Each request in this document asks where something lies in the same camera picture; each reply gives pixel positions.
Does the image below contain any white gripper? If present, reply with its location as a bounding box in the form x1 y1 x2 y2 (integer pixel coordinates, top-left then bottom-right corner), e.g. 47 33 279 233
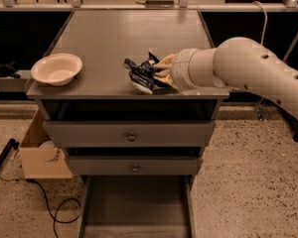
153 49 199 91

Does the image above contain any blue chip bag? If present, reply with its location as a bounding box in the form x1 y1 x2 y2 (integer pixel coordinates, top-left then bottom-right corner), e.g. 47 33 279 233
124 52 168 94

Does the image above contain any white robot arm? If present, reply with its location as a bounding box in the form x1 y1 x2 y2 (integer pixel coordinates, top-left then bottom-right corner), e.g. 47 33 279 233
155 37 298 120

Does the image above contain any grey wooden drawer cabinet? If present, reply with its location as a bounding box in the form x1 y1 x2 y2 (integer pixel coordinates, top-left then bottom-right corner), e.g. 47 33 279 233
27 10 228 177

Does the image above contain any top grey drawer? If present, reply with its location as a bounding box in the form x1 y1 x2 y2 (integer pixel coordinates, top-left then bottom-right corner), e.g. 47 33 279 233
43 121 215 148

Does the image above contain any middle grey drawer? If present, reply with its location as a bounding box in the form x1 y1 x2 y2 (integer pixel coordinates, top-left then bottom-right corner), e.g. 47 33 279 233
66 156 203 176

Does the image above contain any bottom grey open drawer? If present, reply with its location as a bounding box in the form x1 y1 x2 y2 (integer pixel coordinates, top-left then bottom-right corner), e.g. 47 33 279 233
76 176 197 238

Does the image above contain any white bowl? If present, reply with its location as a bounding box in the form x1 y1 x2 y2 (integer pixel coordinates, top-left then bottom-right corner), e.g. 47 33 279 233
31 54 82 86

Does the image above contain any cardboard box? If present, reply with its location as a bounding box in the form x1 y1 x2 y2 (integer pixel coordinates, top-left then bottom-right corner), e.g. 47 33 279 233
19 111 73 179

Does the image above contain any black pole on floor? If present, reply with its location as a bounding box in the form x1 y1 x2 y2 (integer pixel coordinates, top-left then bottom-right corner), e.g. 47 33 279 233
0 138 19 167

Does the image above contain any white hanging cable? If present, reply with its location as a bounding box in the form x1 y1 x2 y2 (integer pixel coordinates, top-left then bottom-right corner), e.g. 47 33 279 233
252 0 269 46

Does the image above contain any black object on rail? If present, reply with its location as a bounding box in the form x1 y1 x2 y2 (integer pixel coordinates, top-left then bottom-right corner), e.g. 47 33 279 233
0 62 21 78

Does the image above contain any black floor cable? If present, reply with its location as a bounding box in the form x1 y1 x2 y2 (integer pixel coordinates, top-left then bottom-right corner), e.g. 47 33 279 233
0 173 81 238

